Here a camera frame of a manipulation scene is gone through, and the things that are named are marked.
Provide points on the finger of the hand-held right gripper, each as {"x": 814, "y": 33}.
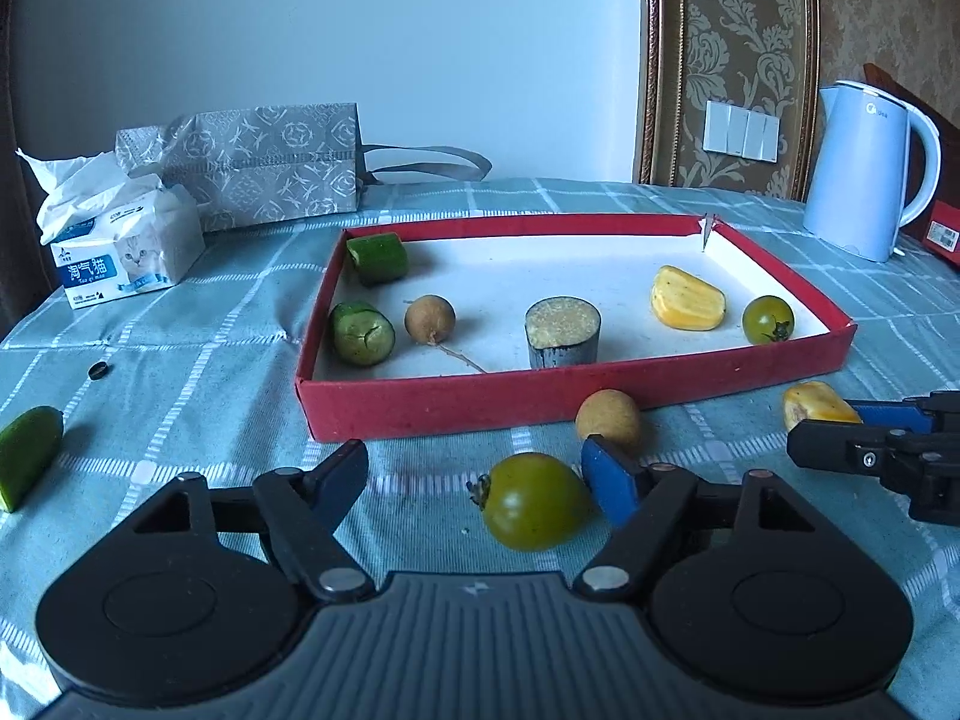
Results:
{"x": 855, "y": 450}
{"x": 889, "y": 414}

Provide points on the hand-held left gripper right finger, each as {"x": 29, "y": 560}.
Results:
{"x": 611, "y": 484}

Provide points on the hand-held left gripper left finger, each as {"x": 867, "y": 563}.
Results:
{"x": 341, "y": 484}

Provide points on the yellow jackfruit piece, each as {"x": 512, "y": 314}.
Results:
{"x": 817, "y": 403}
{"x": 688, "y": 298}

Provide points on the large green tomato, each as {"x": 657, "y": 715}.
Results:
{"x": 536, "y": 500}

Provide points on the eggplant piece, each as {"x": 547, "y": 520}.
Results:
{"x": 562, "y": 334}

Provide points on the brown longan with stem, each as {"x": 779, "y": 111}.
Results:
{"x": 430, "y": 319}

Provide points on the short cucumber piece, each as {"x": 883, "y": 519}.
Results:
{"x": 377, "y": 258}

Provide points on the red shallow box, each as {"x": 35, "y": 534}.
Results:
{"x": 480, "y": 266}

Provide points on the cracked cucumber piece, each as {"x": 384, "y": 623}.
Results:
{"x": 362, "y": 332}

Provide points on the small green tomato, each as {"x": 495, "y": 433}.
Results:
{"x": 768, "y": 319}

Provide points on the checked teal tablecloth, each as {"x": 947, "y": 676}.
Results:
{"x": 187, "y": 405}

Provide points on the small red packet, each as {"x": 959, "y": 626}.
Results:
{"x": 943, "y": 232}

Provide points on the white electric kettle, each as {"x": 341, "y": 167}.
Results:
{"x": 862, "y": 172}

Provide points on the small black cap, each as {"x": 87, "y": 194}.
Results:
{"x": 99, "y": 370}

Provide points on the long cucumber piece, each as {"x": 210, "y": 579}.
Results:
{"x": 26, "y": 457}

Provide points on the white tissue pack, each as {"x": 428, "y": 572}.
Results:
{"x": 127, "y": 247}

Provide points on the grey patterned gift bag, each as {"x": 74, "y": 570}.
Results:
{"x": 262, "y": 165}

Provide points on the brown curtain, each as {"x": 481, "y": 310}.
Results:
{"x": 11, "y": 240}

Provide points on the white wall switch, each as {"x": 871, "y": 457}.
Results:
{"x": 742, "y": 131}

